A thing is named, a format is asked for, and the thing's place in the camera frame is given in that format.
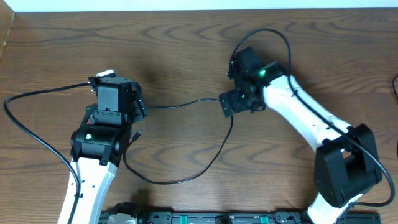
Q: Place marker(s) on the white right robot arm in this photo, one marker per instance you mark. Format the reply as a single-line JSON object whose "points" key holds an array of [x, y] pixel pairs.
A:
{"points": [[347, 171]]}

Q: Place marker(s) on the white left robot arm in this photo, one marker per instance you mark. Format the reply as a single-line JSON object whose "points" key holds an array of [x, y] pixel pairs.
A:
{"points": [[98, 144]]}

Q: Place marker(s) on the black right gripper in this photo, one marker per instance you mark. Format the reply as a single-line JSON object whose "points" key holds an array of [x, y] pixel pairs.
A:
{"points": [[236, 107]]}

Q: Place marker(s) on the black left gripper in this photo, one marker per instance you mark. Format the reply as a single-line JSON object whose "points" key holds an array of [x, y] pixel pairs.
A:
{"points": [[140, 110]]}

